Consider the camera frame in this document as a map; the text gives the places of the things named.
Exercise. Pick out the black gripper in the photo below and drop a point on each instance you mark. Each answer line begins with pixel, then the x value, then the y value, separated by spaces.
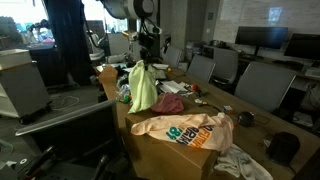
pixel 146 41

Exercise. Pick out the pale yellow-green towel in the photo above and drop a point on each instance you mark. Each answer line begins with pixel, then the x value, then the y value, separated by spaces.
pixel 141 90

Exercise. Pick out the pink cloth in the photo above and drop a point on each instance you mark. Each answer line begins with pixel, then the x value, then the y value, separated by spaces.
pixel 168 104

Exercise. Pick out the peach printed t-shirt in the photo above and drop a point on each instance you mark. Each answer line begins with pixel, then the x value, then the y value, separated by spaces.
pixel 200 130

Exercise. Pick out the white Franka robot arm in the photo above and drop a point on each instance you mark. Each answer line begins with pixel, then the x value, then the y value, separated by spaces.
pixel 130 8

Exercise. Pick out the grey office chair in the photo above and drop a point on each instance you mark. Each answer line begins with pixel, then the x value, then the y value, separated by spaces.
pixel 201 69
pixel 265 86
pixel 173 57
pixel 226 65

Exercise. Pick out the white office chair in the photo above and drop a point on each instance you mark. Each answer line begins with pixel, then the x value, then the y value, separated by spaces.
pixel 96 50

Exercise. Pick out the dark grey high-back chair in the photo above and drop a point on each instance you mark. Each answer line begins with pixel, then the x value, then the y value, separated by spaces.
pixel 66 116

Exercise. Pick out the large brown cardboard box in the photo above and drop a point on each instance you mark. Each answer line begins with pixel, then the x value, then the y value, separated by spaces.
pixel 160 156

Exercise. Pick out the yellow red ball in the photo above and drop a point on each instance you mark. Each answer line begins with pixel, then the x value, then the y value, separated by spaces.
pixel 169 70

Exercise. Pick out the clear plastic bag pile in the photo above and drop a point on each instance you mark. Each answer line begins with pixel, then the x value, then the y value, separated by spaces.
pixel 124 88

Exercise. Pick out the stack of white papers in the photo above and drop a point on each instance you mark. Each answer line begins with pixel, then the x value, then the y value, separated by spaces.
pixel 173 87

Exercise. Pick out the black curtain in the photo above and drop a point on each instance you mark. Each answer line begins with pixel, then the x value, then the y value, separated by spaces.
pixel 66 40

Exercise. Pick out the Rubik's cube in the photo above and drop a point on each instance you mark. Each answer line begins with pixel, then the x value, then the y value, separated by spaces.
pixel 228 110

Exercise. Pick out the black computer monitor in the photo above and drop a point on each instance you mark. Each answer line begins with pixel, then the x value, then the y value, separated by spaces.
pixel 303 46
pixel 261 37

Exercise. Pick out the black round speaker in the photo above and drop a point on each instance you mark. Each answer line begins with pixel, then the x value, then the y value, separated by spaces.
pixel 246 119

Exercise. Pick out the white wheeled cabinet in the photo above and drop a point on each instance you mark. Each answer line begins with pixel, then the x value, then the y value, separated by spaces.
pixel 23 90

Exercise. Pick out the white crumpled cloth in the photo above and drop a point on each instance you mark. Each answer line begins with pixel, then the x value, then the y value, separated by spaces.
pixel 240 163

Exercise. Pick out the black keyboard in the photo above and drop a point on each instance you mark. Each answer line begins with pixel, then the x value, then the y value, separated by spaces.
pixel 288 64

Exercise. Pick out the black robot stand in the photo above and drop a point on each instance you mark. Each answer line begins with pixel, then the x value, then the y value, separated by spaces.
pixel 50 170

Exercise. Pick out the black cylinder container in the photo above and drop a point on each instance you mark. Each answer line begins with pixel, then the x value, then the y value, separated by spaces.
pixel 283 148

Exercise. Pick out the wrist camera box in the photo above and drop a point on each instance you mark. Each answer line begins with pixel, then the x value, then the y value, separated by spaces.
pixel 155 30

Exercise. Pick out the long wooden wall desk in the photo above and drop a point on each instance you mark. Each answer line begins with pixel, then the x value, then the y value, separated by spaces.
pixel 266 61

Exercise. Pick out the white wall whiteboard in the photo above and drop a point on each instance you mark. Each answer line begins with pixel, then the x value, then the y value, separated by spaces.
pixel 300 16

